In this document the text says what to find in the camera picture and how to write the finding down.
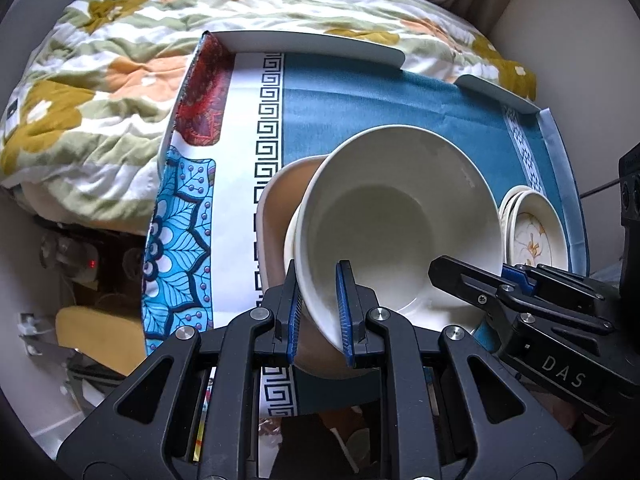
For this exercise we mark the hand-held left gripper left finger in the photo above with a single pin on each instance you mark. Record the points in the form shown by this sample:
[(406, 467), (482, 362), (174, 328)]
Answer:
[(292, 310)]

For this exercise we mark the floral print plate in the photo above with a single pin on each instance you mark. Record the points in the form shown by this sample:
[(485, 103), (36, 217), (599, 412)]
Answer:
[(504, 215), (535, 240)]

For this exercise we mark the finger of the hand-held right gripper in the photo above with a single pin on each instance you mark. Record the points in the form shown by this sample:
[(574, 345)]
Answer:
[(520, 277), (460, 280)]

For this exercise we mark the cream bowl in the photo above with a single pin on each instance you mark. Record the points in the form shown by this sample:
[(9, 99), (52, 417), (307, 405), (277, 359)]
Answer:
[(400, 210), (292, 245)]

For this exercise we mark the dark power strip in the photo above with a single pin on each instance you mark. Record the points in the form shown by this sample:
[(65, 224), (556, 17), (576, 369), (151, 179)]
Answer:
[(75, 260)]

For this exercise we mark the floral blanket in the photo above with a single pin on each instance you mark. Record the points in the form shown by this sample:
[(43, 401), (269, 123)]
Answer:
[(100, 85)]

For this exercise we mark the yellow chair seat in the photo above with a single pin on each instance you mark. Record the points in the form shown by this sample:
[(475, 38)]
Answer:
[(95, 335)]

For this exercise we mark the white wall outlet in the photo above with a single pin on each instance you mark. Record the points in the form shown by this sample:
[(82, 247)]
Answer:
[(30, 325)]

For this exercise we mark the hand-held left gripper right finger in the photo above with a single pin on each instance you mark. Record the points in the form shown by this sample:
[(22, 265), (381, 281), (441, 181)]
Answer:
[(345, 310)]

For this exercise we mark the blue patterned tablecloth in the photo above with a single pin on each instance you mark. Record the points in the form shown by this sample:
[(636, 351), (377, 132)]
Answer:
[(350, 100)]

